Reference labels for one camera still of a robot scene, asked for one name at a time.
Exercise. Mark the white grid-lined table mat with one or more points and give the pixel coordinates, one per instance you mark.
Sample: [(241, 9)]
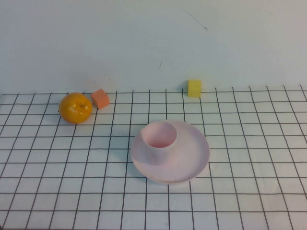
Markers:
[(48, 167)]

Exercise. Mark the pink plate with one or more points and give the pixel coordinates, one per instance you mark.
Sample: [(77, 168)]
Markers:
[(189, 155)]

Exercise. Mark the orange foam block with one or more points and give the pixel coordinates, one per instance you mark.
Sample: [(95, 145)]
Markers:
[(100, 99)]

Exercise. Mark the pink cup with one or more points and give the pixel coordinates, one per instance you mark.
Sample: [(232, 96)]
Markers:
[(159, 139)]

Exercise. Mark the yellow foam block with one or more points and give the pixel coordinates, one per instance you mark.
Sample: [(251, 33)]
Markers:
[(194, 88)]

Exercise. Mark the orange fruit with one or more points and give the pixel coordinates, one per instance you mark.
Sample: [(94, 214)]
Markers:
[(75, 107)]

